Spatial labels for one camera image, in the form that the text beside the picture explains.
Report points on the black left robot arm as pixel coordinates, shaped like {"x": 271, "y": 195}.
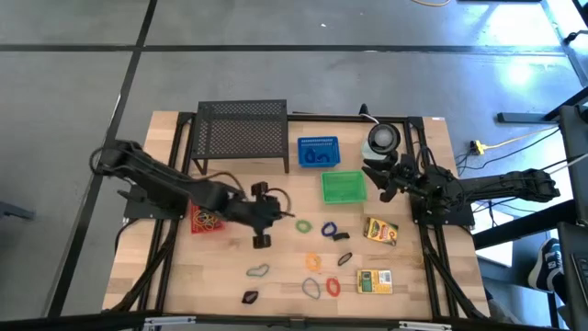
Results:
{"x": 161, "y": 179}

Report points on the black camera rig beam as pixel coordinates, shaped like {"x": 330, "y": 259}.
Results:
{"x": 69, "y": 322}

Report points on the red plastic basket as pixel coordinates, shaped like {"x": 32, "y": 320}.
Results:
{"x": 194, "y": 227}

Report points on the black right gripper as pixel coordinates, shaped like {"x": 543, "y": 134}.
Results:
{"x": 406, "y": 177}

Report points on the black perforated metal riser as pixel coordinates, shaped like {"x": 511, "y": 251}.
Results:
{"x": 239, "y": 133}

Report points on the tan rubber band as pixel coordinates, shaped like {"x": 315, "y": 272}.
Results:
{"x": 415, "y": 263}

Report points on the green plastic basket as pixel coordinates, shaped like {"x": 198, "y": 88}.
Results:
{"x": 342, "y": 188}

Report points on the person's shoe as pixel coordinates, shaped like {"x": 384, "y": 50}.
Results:
{"x": 549, "y": 266}

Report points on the coloured rubber bands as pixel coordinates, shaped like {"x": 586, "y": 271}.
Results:
{"x": 209, "y": 220}

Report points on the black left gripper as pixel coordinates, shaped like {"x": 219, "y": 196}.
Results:
{"x": 257, "y": 213}

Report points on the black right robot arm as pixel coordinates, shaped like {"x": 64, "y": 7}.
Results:
{"x": 505, "y": 184}

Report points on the yellow crayon box with barcode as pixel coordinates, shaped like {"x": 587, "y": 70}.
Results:
{"x": 374, "y": 281}

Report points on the silver metal bracket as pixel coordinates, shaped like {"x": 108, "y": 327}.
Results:
{"x": 170, "y": 322}
{"x": 425, "y": 325}

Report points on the yellow green crayon box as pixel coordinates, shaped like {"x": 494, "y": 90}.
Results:
{"x": 380, "y": 231}

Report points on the grey chair base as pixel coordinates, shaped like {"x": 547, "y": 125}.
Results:
{"x": 14, "y": 211}

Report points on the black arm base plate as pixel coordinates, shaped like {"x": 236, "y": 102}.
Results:
{"x": 441, "y": 220}
{"x": 138, "y": 212}

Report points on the blue plastic basket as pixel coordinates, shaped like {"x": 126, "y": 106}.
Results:
{"x": 303, "y": 140}

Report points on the blue rubber band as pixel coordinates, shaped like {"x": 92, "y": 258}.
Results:
{"x": 303, "y": 287}

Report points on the black desk foot bar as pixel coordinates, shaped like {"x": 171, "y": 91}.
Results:
{"x": 519, "y": 117}
{"x": 519, "y": 227}

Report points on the black side desk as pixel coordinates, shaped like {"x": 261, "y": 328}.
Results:
{"x": 574, "y": 138}

